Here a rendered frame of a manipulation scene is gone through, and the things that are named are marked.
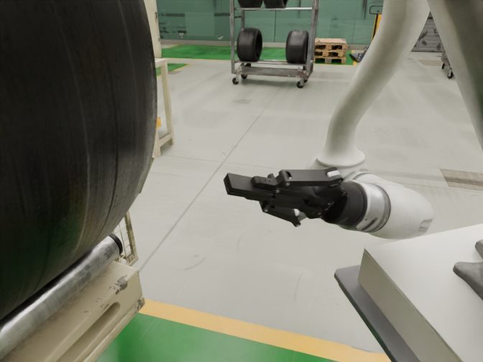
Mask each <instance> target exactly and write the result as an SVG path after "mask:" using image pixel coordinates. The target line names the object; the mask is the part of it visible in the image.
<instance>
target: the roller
mask: <svg viewBox="0 0 483 362"><path fill-rule="evenodd" d="M122 252H123V246H122V243H121V241H120V239H119V238H118V237H117V236H116V235H115V234H113V233H111V234H110V235H109V236H107V237H106V238H105V239H104V240H103V241H102V242H101V243H99V244H98V245H96V246H95V247H94V248H92V249H91V250H90V251H89V252H88V253H86V254H85V255H83V256H82V257H81V258H79V260H77V261H76V262H75V263H73V264H72V265H70V266H69V267H68V268H67V269H66V270H64V271H63V272H62V273H60V274H59V275H57V276H56V277H55V278H54V279H53V280H51V281H50V282H49V283H47V284H46V285H45V286H44V287H43V288H41V289H40V290H38V291H37V292H35V293H34V294H33V295H32V296H31V297H29V298H28V299H27V300H25V301H24V302H23V303H22V304H21V305H19V306H18V307H16V308H15V309H14V310H12V311H11V312H10V313H9V314H8V315H6V316H5V317H3V318H2V319H1V320H0V360H1V359H2V358H3V357H4V356H5V355H6V354H7V353H9V352H10V351H11V350H12V349H13V348H15V347H16V346H17V345H18V344H19V343H21V342H22V341H23V340H24V339H25V338H26V337H27V336H28V335H29V334H30V333H32V332H33V331H34V330H35V329H36V328H38V327H39V326H40V325H41V324H42V323H43V322H44V321H46V320H47V319H48V318H49V317H50V316H51V315H53V314H54V313H55V312H56V311H57V310H58V309H60V308H61V307H62V306H63V305H64V304H65V303H66V302H67V301H68V300H69V299H71V298H72V297H73V296H74V295H75V294H76V293H78V292H79V291H80V290H81V289H82V288H84V287H85V286H86V285H87V283H89V282H90V281H91V280H92V279H93V278H95V277H96V276H97V275H98V274H99V273H101V272H102V271H103V270H104V269H105V268H106V267H107V266H108V265H109V264H110V263H112V262H113V261H114V260H115V259H116V258H118V257H119V255H121V254H122Z"/></svg>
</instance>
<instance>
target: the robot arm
mask: <svg viewBox="0 0 483 362"><path fill-rule="evenodd" d="M430 10H431V14H432V16H433V20H434V22H435V24H436V28H437V30H438V33H439V35H440V38H441V41H442V43H443V47H444V49H445V51H446V55H447V57H448V61H449V62H450V65H451V68H452V70H453V73H454V76H455V79H456V82H457V84H458V87H459V90H460V92H461V95H462V98H463V100H464V103H465V106H466V109H467V111H468V114H469V117H470V119H471V122H472V125H473V127H474V130H475V133H476V135H477V138H478V141H479V144H480V147H481V148H482V152H483V0H384V4H383V10H382V16H381V20H380V22H379V26H378V28H377V31H376V34H375V36H374V39H373V40H372V43H371V45H370V46H369V48H368V50H367V52H366V54H365V56H364V57H363V59H362V61H361V62H360V64H359V67H358V68H357V69H356V72H355V74H354V76H353V77H352V79H351V81H350V83H349V84H348V86H347V88H346V90H345V91H344V94H343V96H342V97H341V99H340V101H339V103H338V104H337V106H336V108H335V111H334V113H333V115H332V117H331V121H330V124H329V127H328V133H327V137H326V145H325V147H324V148H323V150H322V151H320V152H319V153H318V154H317V155H316V156H315V157H314V158H312V159H311V160H310V161H309V162H308V163H307V165H306V167H305V169H304V170H280V171H279V173H278V174H279V175H278V176H276V177H275V176H274V175H273V173H271V174H268V176H267V177H260V176H253V177H248V176H244V175H237V174H233V173H229V172H228V173H227V174H226V176H225V178H224V185H225V188H226V193H227V195H233V196H238V197H243V198H246V199H247V200H255V201H259V204H260V207H261V209H262V212H263V213H266V214H269V215H273V216H274V217H277V218H281V219H283V220H285V221H288V222H291V223H292V224H293V225H294V226H295V227H298V226H300V225H301V223H300V221H302V220H303V219H305V218H309V219H314V218H320V219H321V220H323V221H325V222H327V223H330V224H336V225H338V226H340V227H341V228H343V229H345V230H349V231H359V232H362V233H368V234H370V235H372V236H376V237H379V238H386V239H392V240H405V239H411V238H415V237H418V236H421V235H423V234H424V233H426V232H427V230H428V228H429V227H430V225H431V223H432V220H433V218H434V211H433V207H432V205H431V204H430V203H429V202H428V201H427V200H426V199H425V198H424V197H423V196H422V195H421V194H419V193H418V192H416V191H414V190H411V189H408V188H406V187H404V186H403V185H401V184H397V183H395V182H391V181H389V180H385V179H382V178H381V177H378V176H375V175H373V174H371V173H370V169H369V168H368V166H367V163H366V160H365V158H364V153H363V152H361V151H360V150H358V148H357V146H356V143H355V132H356V128H357V125H358V123H359V121H360V119H361V118H362V117H363V115H364V114H365V113H366V111H367V110H368V108H369V107H370V106H371V105H372V103H373V102H374V100H375V99H376V98H377V96H378V95H379V94H380V93H381V92H382V90H383V89H384V87H385V86H386V85H387V84H388V82H389V81H390V79H391V78H392V77H393V75H394V74H395V73H396V72H397V70H398V69H399V67H400V66H401V65H402V64H403V62H404V61H405V59H406V58H407V56H408V55H409V54H410V51H411V50H412V48H413V47H414V45H415V43H416V42H417V40H418V38H419V36H420V33H421V32H422V30H423V27H424V25H425V23H426V20H427V18H428V15H429V12H430ZM289 177H291V178H292V179H290V178H289ZM293 209H294V210H293ZM298 210H299V211H298ZM453 272H454V273H455V274H456V275H457V276H459V277H460V278H462V279H463V280H464V281H465V282H466V283H467V284H468V285H469V286H470V287H471V288H472V289H473V290H474V291H475V292H476V293H477V295H478V296H479V297H480V298H481V299H482V300H483V261H481V262H464V261H458V262H456V263H455V264H454V267H453Z"/></svg>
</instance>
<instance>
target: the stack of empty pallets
mask: <svg viewBox="0 0 483 362"><path fill-rule="evenodd" d="M340 40H342V41H344V42H334V43H332V42H326V43H324V42H322V41H319V38H316V39H315V51H314V62H315V61H316V58H325V63H331V59H340V61H341V63H345V64H346V56H345V53H346V52H347V48H348V45H347V43H346V40H345V39H340ZM318 42H319V43H318ZM339 43H340V44H339ZM322 49H323V50H322ZM318 52H319V53H320V54H318ZM332 53H333V54H332ZM337 53H338V54H337ZM318 55H319V57H318ZM332 55H333V57H332ZM324 56H325V57H324Z"/></svg>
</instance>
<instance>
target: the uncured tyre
mask: <svg viewBox="0 0 483 362"><path fill-rule="evenodd" d="M156 128H157V75H156V67H155V54H154V49H153V44H152V35H151V31H150V24H149V20H148V16H147V10H146V7H145V3H144V0H0V320H1V319H2V318H3V317H5V316H6V315H8V314H9V313H10V312H11V311H12V310H14V309H15V308H16V307H18V306H19V305H21V304H22V303H23V302H24V301H25V300H27V299H28V298H29V297H31V296H32V295H33V294H34V293H35V292H37V291H38V290H40V289H41V288H43V287H44V286H45V285H46V284H47V283H49V282H50V281H51V280H53V279H54V278H55V277H56V276H57V275H59V274H60V273H62V272H63V271H64V270H66V269H67V268H68V267H69V266H70V265H72V264H73V263H75V262H76V261H77V260H79V258H81V257H82V256H83V255H85V254H86V253H88V252H89V251H90V250H91V249H92V248H94V247H95V246H96V245H98V244H99V243H101V242H102V241H103V240H104V239H105V238H106V237H107V236H109V235H110V234H111V233H112V232H113V231H114V229H115V228H116V227H117V226H118V225H119V223H120V222H121V220H122V219H123V217H124V216H125V215H126V213H127V211H128V210H129V209H130V208H131V206H132V204H133V203H134V201H135V200H136V198H137V196H138V194H139V192H140V190H141V189H142V186H143V184H144V181H145V179H146V176H147V173H148V170H149V168H150V162H151V159H152V154H153V149H154V145H155V135H156Z"/></svg>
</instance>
